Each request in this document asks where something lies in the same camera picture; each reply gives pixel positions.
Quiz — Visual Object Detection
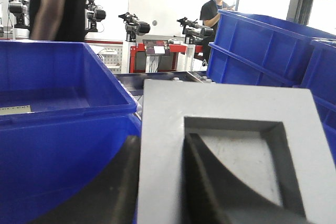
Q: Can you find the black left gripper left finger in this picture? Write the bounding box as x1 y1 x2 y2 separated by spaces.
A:
32 135 140 223

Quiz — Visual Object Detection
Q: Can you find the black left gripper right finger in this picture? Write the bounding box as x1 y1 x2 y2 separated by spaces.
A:
183 133 308 223

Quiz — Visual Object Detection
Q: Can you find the gray square base block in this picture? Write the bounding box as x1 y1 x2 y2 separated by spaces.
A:
137 80 335 223

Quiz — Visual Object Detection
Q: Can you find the blue bin left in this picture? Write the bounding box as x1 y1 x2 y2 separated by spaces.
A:
1 40 141 223

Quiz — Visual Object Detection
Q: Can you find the blue bin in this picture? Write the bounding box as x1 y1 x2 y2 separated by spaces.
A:
1 40 141 223
206 10 335 87

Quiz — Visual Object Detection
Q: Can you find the blue bin right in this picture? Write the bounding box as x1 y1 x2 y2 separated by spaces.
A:
206 10 335 87

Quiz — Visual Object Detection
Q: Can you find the person looking at phone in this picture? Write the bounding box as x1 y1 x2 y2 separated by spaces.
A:
200 0 235 64

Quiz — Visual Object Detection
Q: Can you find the person in black shirt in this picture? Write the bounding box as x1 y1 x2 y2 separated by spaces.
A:
29 0 86 42

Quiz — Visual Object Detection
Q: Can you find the red workstation frame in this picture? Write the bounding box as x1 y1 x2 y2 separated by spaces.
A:
122 40 203 73

